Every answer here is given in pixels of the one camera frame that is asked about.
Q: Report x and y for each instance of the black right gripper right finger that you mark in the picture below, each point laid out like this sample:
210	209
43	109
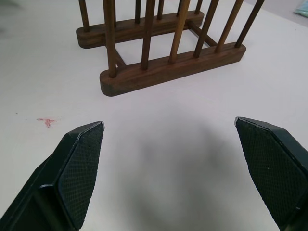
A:
272	173

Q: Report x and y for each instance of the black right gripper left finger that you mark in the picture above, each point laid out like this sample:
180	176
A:
72	178

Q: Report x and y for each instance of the wooden dish rack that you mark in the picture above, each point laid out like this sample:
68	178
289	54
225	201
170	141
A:
166	45

